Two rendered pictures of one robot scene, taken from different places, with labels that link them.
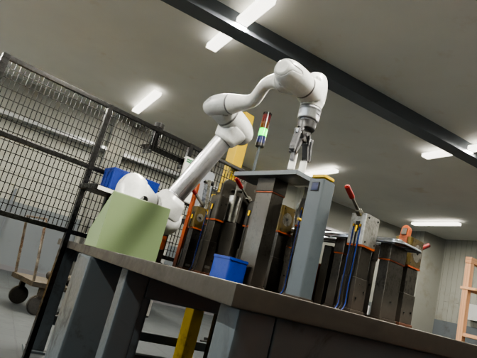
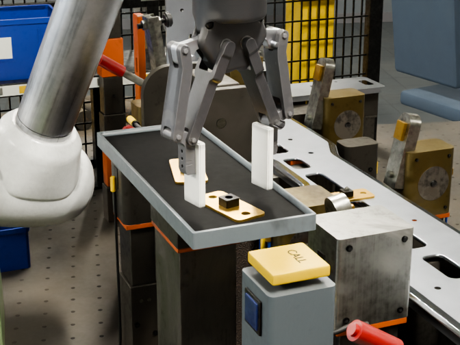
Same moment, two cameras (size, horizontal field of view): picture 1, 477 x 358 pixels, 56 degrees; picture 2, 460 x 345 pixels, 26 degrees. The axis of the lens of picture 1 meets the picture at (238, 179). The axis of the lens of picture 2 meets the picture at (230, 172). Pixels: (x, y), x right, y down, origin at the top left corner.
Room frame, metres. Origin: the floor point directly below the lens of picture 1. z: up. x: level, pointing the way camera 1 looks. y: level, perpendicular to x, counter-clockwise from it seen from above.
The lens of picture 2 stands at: (0.77, -0.51, 1.55)
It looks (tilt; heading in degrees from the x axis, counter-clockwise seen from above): 19 degrees down; 17
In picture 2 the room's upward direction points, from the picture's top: straight up
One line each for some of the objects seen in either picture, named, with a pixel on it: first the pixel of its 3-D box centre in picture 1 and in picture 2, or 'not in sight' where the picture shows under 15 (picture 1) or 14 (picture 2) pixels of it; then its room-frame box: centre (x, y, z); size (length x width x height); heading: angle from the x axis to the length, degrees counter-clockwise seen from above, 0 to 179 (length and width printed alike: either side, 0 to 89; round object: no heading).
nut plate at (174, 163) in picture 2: not in sight; (187, 167); (1.82, -0.14, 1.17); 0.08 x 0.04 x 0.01; 26
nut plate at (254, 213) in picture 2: not in sight; (228, 202); (1.72, -0.22, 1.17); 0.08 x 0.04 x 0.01; 53
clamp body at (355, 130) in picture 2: not in sight; (342, 175); (2.66, -0.17, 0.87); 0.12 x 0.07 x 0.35; 129
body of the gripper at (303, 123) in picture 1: (305, 131); (229, 24); (1.72, -0.22, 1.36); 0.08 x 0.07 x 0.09; 143
